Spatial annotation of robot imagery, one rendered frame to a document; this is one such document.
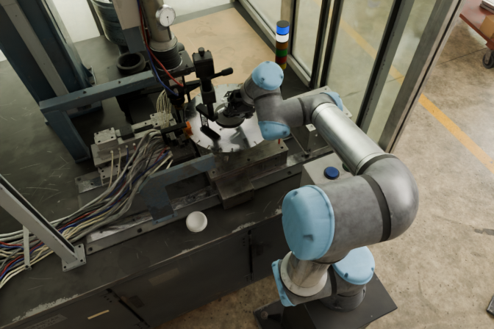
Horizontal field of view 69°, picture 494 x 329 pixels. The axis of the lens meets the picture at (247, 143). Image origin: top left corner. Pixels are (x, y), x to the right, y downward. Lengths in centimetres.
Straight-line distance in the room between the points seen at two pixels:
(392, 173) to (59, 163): 128
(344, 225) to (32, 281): 106
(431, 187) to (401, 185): 181
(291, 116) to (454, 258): 154
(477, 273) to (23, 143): 223
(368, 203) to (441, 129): 220
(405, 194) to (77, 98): 107
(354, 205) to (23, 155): 139
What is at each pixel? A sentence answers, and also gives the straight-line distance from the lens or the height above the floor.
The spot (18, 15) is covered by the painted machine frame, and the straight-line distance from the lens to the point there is 148.
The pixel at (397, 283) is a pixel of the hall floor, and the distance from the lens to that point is 210.
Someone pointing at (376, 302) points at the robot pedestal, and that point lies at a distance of 123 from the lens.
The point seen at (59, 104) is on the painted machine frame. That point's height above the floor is 104.
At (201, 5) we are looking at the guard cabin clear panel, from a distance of 228.
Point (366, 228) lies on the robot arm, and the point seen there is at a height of 137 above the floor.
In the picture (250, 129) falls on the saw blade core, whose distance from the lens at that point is 124.
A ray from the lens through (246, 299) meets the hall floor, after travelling 196.
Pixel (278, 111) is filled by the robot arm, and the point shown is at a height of 123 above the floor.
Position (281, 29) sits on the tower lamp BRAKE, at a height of 115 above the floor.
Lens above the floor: 189
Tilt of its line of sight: 52 degrees down
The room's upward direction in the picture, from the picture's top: 3 degrees counter-clockwise
